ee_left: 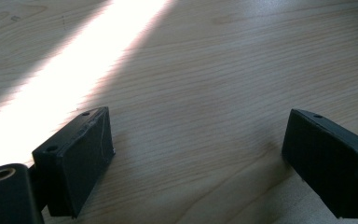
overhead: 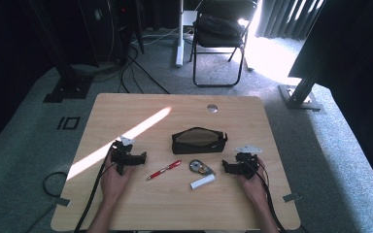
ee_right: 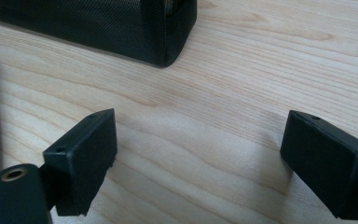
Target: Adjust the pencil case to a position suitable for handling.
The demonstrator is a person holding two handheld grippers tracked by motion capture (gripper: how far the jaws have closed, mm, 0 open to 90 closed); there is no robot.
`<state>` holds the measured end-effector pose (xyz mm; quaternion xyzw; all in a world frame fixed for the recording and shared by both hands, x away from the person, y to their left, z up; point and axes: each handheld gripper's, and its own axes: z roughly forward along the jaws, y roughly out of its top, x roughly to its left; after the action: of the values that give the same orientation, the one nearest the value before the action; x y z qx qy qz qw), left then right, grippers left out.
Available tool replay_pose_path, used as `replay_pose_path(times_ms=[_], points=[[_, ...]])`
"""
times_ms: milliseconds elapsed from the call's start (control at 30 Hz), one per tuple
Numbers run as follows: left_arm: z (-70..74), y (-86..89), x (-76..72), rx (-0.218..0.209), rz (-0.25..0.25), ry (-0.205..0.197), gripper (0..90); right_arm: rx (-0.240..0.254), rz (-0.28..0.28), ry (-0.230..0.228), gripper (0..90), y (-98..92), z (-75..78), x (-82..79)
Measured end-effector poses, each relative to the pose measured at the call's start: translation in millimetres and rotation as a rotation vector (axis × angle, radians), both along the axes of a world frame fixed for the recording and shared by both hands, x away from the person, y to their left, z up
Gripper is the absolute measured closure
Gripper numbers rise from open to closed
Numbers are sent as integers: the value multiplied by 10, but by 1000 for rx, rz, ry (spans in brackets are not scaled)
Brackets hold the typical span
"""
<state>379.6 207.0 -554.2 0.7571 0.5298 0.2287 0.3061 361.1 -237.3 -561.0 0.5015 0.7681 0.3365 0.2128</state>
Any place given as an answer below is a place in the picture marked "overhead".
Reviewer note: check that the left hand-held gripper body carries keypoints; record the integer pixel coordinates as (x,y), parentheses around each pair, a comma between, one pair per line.
(121,155)

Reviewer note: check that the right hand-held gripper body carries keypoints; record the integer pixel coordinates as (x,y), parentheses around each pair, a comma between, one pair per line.
(247,165)

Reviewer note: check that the red pen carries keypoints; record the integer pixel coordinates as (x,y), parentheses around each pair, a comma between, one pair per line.
(163,170)

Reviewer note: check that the white glue stick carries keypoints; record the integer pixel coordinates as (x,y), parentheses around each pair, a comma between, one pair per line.
(202,182)

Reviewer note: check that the black mesh pencil case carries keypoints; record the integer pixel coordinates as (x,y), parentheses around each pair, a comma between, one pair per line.
(197,147)

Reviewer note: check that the person's right hand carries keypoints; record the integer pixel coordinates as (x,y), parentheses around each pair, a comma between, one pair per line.
(255,187)

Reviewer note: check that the person's left hand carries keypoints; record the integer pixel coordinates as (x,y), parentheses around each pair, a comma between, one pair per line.
(113,184)

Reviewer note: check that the grey floor tape piece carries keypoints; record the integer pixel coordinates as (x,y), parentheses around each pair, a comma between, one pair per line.
(292,197)

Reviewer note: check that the black floor tape marks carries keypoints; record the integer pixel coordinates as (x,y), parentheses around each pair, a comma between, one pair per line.
(68,123)

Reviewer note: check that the black stand with square base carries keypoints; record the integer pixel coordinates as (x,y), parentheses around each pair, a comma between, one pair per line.
(68,87)

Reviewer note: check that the black stand with grey base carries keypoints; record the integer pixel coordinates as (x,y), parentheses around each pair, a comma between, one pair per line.
(301,97)

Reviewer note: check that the white desk leg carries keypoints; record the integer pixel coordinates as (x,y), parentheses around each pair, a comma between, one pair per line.
(179,39)

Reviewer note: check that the black folding chair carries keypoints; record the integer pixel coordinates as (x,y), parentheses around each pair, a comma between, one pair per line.
(218,42)

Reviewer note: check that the black bag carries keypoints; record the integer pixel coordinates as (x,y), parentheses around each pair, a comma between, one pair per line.
(220,26)

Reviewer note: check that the grey curtain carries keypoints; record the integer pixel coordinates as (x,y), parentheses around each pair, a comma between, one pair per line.
(288,19)

